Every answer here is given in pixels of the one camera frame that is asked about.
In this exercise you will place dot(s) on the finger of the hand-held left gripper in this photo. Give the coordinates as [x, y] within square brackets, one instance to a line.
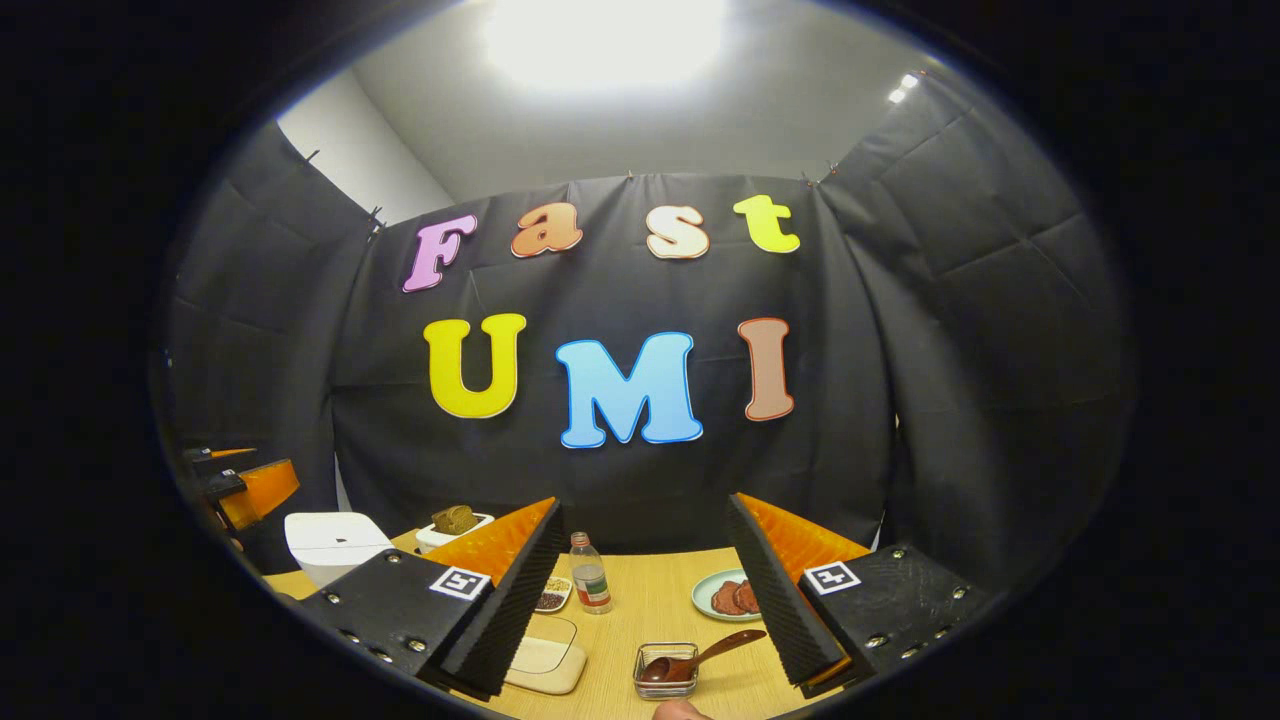
[215, 455]
[260, 490]

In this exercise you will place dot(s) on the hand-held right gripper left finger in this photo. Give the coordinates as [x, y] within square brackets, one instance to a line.
[515, 605]

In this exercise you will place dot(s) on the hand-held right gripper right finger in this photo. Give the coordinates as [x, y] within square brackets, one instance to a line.
[775, 605]

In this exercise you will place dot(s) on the clear container of rice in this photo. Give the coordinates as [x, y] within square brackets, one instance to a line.
[545, 660]

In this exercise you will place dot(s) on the white rice cooker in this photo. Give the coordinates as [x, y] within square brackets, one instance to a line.
[335, 545]

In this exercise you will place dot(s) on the brown wooden spoon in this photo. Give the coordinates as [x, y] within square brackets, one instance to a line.
[700, 660]

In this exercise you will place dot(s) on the clear square chopstick holder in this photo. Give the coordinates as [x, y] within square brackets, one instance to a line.
[650, 688]

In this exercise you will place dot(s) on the divided white bean dish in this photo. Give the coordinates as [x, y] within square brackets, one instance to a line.
[552, 598]

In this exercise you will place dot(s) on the pale green plate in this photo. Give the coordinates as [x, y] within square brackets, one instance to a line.
[705, 590]

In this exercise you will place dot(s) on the clear plastic bottle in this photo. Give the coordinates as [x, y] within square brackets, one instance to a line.
[591, 580]

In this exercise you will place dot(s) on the white toaster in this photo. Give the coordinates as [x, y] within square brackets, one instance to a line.
[440, 540]

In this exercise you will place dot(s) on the brown bread slice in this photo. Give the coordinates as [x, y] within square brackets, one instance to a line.
[455, 520]

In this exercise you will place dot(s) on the black backdrop cloth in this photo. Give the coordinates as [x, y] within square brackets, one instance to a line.
[950, 350]

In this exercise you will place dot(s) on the small ceiling light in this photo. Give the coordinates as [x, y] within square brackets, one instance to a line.
[903, 88]

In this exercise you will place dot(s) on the large ceiling light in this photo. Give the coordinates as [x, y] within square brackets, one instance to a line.
[605, 40]

